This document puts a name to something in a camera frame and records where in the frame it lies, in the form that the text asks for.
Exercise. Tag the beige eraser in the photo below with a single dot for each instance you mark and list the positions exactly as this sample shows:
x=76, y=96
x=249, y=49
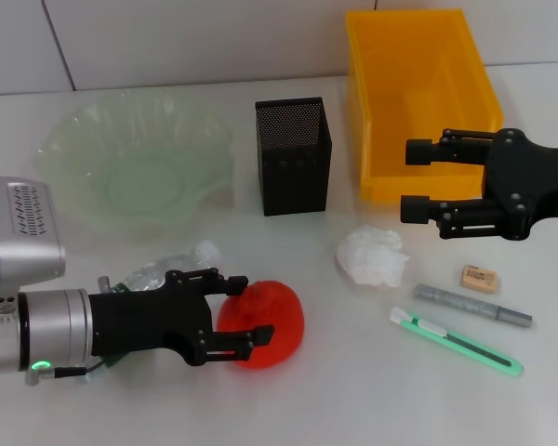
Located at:
x=478, y=279

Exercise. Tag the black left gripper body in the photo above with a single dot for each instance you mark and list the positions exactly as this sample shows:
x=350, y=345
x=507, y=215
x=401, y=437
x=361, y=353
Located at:
x=139, y=320

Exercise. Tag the pale green glass fruit plate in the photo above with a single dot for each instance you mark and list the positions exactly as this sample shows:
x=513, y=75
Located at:
x=135, y=186

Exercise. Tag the green utility knife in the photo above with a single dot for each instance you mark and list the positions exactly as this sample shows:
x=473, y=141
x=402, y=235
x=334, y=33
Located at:
x=460, y=344

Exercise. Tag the grey marker pen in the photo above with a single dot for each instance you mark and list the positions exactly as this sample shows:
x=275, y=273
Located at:
x=465, y=304

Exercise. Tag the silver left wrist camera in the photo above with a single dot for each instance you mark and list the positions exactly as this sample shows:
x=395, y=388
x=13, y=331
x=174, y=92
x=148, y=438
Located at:
x=28, y=232

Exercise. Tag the red-orange toy orange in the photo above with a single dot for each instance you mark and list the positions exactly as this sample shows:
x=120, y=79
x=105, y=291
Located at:
x=281, y=311

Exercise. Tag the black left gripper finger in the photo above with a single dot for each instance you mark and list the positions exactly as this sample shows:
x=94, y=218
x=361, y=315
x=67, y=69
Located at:
x=237, y=284
x=260, y=337

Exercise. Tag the yellow plastic bin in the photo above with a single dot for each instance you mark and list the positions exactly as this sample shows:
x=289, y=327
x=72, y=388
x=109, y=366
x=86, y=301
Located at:
x=414, y=69

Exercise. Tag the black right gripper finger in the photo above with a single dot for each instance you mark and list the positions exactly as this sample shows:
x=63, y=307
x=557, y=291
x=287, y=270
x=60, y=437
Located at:
x=416, y=209
x=421, y=151

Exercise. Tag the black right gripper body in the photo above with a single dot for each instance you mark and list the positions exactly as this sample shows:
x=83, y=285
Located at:
x=530, y=186

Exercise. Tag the white paper ball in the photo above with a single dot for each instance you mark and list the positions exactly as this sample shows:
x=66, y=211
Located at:
x=372, y=255

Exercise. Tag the clear green-label water bottle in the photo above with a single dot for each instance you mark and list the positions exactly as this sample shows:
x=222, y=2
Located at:
x=190, y=260

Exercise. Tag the black mesh pen holder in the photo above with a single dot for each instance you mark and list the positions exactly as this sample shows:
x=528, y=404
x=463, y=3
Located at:
x=297, y=176

